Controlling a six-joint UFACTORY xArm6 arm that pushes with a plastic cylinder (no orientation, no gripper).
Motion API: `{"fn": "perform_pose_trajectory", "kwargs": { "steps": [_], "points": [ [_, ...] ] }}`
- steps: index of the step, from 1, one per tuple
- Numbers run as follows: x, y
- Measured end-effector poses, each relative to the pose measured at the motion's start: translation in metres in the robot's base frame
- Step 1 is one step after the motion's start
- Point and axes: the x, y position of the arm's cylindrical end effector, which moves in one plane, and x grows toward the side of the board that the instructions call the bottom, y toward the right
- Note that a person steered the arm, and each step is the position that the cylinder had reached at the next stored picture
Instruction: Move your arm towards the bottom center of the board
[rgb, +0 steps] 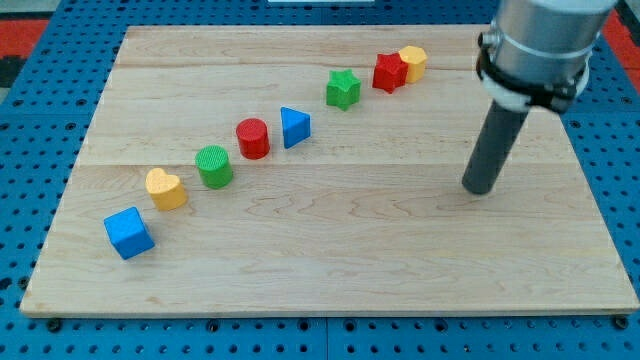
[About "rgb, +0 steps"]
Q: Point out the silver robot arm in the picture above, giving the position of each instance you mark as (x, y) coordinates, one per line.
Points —
(536, 52)

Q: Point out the blue triangle block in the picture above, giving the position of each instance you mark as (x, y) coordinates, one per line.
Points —
(296, 126)

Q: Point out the red cylinder block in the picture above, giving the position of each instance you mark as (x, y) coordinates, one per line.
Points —
(253, 138)

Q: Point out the green star block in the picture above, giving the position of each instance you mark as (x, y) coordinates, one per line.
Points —
(342, 89)

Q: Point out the green cylinder block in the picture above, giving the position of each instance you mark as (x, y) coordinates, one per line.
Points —
(214, 167)

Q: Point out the red star block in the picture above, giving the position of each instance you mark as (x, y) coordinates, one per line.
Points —
(390, 72)

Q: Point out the yellow heart block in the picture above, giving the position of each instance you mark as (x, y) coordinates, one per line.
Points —
(165, 190)

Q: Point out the yellow hexagon block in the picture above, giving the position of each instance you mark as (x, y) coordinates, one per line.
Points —
(416, 59)

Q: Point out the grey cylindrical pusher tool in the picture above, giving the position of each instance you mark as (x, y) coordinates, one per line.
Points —
(498, 134)

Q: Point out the blue cube block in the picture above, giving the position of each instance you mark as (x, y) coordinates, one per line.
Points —
(127, 233)

